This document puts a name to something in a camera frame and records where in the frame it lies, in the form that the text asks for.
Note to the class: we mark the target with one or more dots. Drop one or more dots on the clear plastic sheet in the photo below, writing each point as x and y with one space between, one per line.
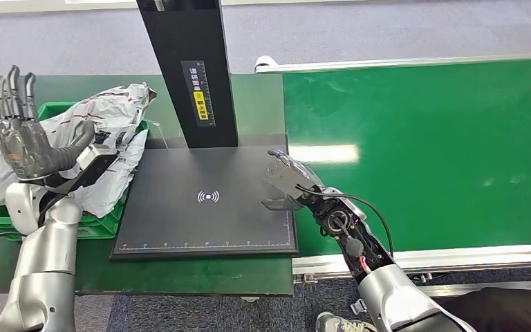
158 133

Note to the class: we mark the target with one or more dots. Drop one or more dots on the grey sneaker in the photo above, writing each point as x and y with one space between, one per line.
338 324

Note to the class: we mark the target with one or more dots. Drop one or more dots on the thin silver conveyor rail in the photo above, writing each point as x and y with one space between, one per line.
407 60

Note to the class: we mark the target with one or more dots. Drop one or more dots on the small grey poly mailer package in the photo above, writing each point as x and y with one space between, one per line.
110 183

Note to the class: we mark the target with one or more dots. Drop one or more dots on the black yellow column label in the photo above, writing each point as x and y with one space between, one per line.
198 91

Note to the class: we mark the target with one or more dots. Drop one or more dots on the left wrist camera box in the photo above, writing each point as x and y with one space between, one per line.
96 162

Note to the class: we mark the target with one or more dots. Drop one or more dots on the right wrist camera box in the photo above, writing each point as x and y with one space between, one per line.
288 178

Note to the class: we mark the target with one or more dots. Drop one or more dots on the green plastic crate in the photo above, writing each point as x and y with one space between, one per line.
96 227

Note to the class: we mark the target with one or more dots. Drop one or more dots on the dark green table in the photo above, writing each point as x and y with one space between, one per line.
178 275

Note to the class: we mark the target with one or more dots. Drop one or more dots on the black garment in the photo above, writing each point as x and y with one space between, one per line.
513 311

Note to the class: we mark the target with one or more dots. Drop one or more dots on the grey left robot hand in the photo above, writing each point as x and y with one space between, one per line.
25 146

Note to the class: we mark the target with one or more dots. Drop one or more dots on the grey metal conveyor bracket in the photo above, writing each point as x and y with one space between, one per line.
359 307

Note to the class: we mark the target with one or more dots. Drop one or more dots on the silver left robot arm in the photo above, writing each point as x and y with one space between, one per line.
45 266

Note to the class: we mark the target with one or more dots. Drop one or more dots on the green conveyor belt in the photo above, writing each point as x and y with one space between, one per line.
453 137

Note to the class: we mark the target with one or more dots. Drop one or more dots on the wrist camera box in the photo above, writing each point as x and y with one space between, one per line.
96 162
288 178

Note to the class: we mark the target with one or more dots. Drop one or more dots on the wide silver conveyor rail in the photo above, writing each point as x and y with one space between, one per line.
476 259

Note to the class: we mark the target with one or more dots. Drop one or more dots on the black scanner base plate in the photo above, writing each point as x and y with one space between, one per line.
229 229

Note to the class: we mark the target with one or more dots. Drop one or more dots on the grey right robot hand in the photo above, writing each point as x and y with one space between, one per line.
300 166

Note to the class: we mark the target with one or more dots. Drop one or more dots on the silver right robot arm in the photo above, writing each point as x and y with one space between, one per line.
398 298

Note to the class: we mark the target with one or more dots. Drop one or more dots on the black scanner column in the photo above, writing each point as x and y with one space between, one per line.
174 46

